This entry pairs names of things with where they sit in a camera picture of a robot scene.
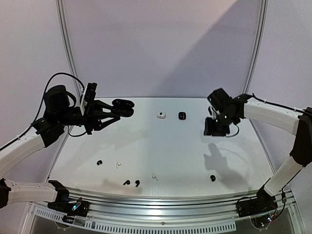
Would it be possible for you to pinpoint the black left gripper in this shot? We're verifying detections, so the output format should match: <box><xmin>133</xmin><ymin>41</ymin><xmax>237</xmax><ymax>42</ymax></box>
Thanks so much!
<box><xmin>56</xmin><ymin>98</ymin><xmax>120</xmax><ymax>134</ymax></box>

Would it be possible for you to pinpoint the large black charging case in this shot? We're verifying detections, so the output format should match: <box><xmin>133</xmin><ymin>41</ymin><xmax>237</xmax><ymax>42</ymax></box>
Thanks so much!
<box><xmin>111</xmin><ymin>99</ymin><xmax>135</xmax><ymax>117</ymax></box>

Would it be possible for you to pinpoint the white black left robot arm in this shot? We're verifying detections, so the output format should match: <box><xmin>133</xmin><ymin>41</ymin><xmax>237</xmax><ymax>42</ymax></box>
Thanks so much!
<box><xmin>0</xmin><ymin>83</ymin><xmax>134</xmax><ymax>212</ymax></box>

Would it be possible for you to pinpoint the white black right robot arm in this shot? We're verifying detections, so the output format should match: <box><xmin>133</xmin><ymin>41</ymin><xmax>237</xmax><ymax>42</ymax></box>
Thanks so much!
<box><xmin>204</xmin><ymin>88</ymin><xmax>312</xmax><ymax>213</ymax></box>

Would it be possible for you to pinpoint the small black charging case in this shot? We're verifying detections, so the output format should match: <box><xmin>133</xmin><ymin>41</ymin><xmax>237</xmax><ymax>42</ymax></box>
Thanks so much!
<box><xmin>178</xmin><ymin>112</ymin><xmax>187</xmax><ymax>120</ymax></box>

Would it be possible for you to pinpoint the white earbud charging case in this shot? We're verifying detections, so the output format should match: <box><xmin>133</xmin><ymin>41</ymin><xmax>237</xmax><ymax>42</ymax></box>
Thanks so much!
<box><xmin>156</xmin><ymin>112</ymin><xmax>166</xmax><ymax>119</ymax></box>

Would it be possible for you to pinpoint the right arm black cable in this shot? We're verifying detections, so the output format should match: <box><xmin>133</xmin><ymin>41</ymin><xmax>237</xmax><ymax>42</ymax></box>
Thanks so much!
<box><xmin>224</xmin><ymin>92</ymin><xmax>308</xmax><ymax>138</ymax></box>

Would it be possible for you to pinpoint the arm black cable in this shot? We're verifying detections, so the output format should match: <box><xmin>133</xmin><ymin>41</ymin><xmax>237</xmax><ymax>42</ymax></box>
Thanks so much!
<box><xmin>224</xmin><ymin>92</ymin><xmax>308</xmax><ymax>138</ymax></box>
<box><xmin>29</xmin><ymin>72</ymin><xmax>86</xmax><ymax>137</ymax></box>

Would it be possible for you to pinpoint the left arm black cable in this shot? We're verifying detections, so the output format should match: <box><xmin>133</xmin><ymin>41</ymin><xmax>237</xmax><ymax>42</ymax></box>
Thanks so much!
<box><xmin>29</xmin><ymin>72</ymin><xmax>86</xmax><ymax>137</ymax></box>

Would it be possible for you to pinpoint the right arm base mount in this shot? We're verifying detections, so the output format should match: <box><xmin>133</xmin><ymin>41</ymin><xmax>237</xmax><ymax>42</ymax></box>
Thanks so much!
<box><xmin>235</xmin><ymin>193</ymin><xmax>278</xmax><ymax>217</ymax></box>

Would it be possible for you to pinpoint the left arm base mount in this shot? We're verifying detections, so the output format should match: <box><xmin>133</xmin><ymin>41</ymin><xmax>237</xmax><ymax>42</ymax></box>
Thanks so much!
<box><xmin>47</xmin><ymin>197</ymin><xmax>91</xmax><ymax>224</ymax></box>

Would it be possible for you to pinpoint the front aluminium rail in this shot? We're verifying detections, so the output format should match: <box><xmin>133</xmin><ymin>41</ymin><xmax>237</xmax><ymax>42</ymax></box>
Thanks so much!
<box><xmin>69</xmin><ymin>189</ymin><xmax>255</xmax><ymax>220</ymax></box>

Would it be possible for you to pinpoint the perforated metal cable tray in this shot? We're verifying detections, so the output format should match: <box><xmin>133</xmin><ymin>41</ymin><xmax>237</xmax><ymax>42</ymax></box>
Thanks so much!
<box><xmin>29</xmin><ymin>208</ymin><xmax>237</xmax><ymax>234</ymax></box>

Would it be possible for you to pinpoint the left aluminium frame post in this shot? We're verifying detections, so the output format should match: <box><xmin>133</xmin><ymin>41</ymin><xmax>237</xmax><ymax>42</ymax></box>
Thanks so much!
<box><xmin>55</xmin><ymin>0</ymin><xmax>85</xmax><ymax>98</ymax></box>

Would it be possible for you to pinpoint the aluminium frame post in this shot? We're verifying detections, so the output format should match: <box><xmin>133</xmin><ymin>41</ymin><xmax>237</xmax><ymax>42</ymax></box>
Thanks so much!
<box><xmin>242</xmin><ymin>0</ymin><xmax>268</xmax><ymax>93</ymax></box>
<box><xmin>55</xmin><ymin>0</ymin><xmax>85</xmax><ymax>98</ymax></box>

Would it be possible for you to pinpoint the right aluminium frame post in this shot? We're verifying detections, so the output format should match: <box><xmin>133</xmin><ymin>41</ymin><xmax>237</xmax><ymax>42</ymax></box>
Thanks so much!
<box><xmin>242</xmin><ymin>0</ymin><xmax>268</xmax><ymax>93</ymax></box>

